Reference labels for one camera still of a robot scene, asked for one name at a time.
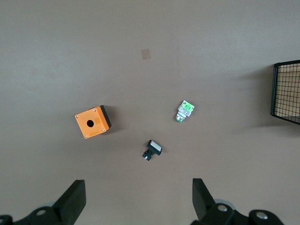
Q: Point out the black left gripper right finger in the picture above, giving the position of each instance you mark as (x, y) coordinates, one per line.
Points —
(201, 199)

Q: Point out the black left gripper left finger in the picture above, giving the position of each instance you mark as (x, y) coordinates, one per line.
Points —
(70, 201)

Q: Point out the green push button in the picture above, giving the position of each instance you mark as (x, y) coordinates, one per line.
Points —
(185, 110)

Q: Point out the small black clip block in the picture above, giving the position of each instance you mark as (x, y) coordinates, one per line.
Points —
(154, 147)

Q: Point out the wooden board in basket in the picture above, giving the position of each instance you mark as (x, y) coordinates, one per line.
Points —
(288, 94)

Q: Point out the clear tape patch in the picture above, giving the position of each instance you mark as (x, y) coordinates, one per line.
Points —
(145, 54)

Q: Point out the orange button enclosure box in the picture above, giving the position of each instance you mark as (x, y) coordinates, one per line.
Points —
(93, 131)

